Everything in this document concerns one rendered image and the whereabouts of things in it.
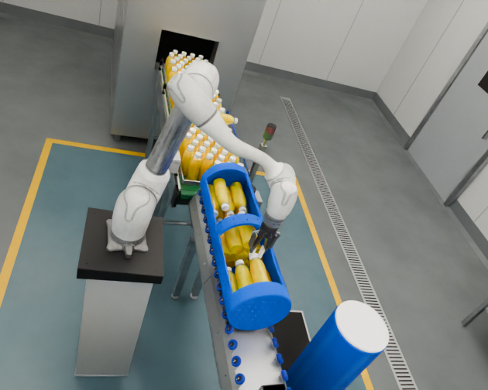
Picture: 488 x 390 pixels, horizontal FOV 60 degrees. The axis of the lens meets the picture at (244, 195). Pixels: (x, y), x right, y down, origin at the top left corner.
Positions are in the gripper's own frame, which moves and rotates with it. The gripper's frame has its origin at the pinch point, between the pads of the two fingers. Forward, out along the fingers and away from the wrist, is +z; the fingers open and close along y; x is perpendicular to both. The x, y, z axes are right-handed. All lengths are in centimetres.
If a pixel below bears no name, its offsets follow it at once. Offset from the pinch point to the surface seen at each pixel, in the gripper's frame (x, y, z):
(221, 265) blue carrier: -2.0, -15.0, 7.7
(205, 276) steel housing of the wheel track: 11.1, -14.2, 33.1
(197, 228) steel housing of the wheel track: 44, -14, 33
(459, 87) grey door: 287, 350, 7
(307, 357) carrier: -27, 39, 51
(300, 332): 18, 75, 105
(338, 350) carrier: -37, 41, 25
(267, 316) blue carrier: -25.5, 3.1, 12.5
